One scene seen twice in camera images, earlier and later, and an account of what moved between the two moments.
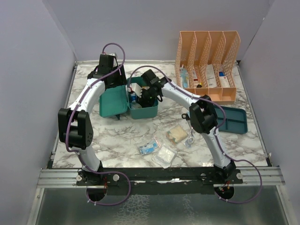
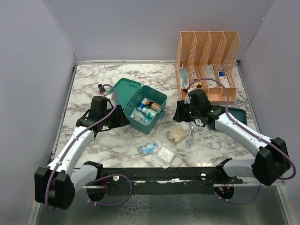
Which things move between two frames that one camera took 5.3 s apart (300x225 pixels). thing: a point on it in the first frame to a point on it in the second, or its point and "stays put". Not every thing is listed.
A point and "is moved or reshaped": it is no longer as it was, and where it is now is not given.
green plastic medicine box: (114, 101) is moved or reshaped
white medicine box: (211, 79) stays put
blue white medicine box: (223, 78) stays put
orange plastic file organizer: (205, 63) stays put
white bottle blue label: (133, 97) is moved or reshaped
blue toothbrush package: (184, 76) stays put
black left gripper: (121, 80) to (121, 118)
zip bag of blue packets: (149, 146) stays put
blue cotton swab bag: (134, 105) to (139, 117)
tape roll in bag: (189, 141) stays put
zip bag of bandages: (176, 133) stays put
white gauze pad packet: (164, 156) stays put
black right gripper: (144, 103) to (179, 115)
